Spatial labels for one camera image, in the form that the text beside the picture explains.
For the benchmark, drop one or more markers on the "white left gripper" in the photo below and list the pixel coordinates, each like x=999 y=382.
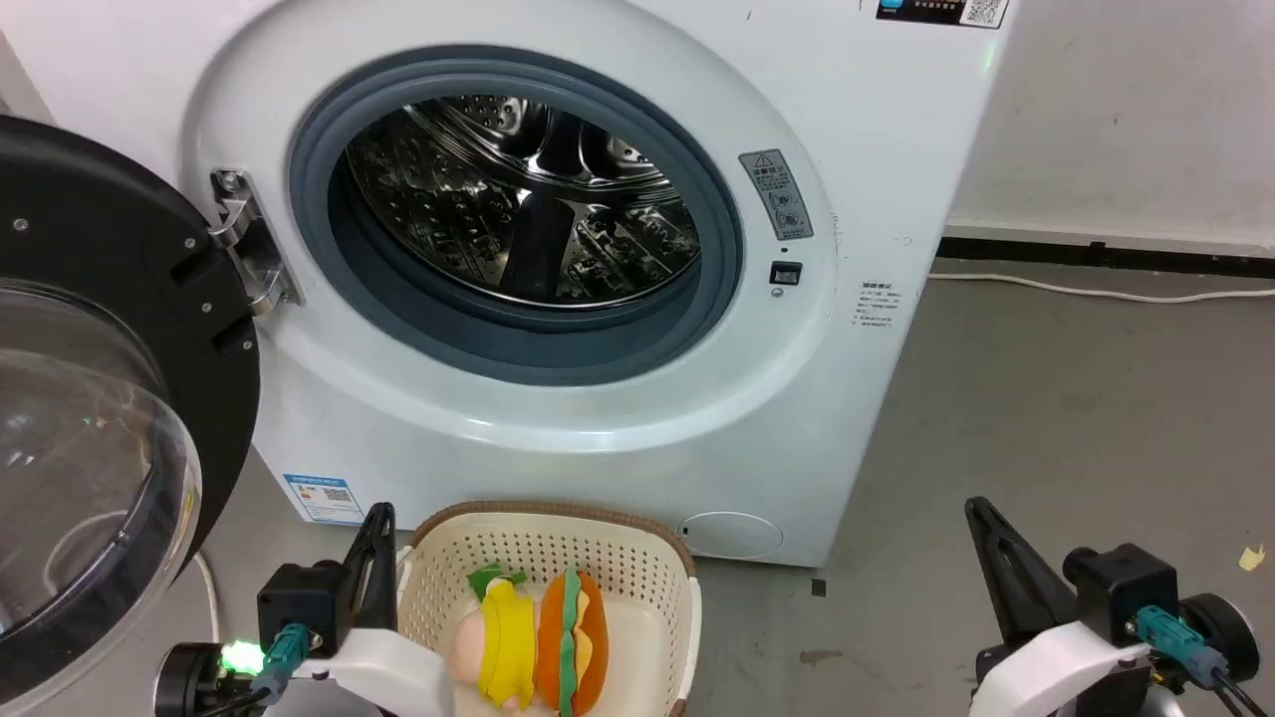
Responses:
x=388 y=672

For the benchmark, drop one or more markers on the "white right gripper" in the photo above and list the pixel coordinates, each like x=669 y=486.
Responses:
x=1056 y=672

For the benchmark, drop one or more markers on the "white front-load washing machine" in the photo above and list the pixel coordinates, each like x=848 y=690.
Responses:
x=618 y=468

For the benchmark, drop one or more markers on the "blue energy label sticker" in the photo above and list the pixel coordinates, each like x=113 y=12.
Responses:
x=325 y=498

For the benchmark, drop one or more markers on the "pink plush toy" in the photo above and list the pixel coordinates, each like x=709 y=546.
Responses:
x=464 y=647

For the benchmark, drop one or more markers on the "yellow plush doll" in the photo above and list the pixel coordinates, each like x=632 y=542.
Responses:
x=508 y=637

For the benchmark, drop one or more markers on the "yellow paper scrap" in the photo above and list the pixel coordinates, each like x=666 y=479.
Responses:
x=1252 y=558

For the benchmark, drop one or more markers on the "cream perforated laundry basket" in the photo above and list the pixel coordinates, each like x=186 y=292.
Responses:
x=637 y=578

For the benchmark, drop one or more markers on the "grey rubber door gasket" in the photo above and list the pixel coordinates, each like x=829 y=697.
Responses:
x=518 y=344

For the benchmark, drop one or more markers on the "round white filter cover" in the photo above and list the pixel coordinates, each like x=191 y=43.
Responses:
x=732 y=535

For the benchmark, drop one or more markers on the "black baseboard strip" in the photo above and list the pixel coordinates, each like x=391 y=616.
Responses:
x=1096 y=255

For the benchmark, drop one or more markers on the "chrome door hinge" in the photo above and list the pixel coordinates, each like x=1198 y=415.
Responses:
x=249 y=249

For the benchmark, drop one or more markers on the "black door latch socket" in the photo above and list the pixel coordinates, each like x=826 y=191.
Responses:
x=786 y=273

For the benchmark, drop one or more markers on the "black round washer door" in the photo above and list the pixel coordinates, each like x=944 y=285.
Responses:
x=90 y=299

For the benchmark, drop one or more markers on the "steel washer drum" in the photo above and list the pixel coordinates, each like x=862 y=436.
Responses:
x=518 y=209

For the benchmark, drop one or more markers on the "grey warning sticker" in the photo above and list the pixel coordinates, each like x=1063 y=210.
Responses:
x=777 y=194

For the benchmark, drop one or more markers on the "black QR code sticker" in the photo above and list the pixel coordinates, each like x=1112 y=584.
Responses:
x=941 y=10

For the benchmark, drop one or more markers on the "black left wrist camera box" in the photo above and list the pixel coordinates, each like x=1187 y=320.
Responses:
x=299 y=597

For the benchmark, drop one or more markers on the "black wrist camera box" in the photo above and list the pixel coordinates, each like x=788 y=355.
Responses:
x=1126 y=588
x=299 y=597

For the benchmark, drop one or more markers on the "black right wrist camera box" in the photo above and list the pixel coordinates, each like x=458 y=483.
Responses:
x=1126 y=588

